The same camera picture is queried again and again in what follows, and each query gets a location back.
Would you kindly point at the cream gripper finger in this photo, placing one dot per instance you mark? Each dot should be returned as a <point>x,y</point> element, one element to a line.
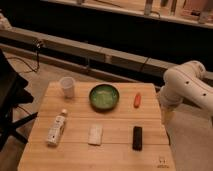
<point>168,115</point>

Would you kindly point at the white ceramic cup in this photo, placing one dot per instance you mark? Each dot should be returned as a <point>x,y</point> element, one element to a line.
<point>67,85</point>

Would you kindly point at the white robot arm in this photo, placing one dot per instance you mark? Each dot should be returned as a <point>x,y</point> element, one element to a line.
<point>184,81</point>

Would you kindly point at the orange carrot toy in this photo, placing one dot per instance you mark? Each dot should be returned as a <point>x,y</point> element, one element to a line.
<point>137,100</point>

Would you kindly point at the black rectangular remote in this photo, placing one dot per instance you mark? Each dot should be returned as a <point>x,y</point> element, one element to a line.
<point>137,138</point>

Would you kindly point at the green bowl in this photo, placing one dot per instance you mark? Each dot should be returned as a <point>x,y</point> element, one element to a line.
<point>104,97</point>

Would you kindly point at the white sponge block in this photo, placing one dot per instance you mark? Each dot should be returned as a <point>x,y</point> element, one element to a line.
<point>95,134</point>

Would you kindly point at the white plastic bottle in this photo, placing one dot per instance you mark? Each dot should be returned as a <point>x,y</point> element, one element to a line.
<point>56,130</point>

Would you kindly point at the black chair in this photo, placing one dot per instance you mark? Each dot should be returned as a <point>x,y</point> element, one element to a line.
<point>12,93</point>

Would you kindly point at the long grey floor rail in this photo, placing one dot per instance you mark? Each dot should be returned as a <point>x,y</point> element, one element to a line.
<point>96,61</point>

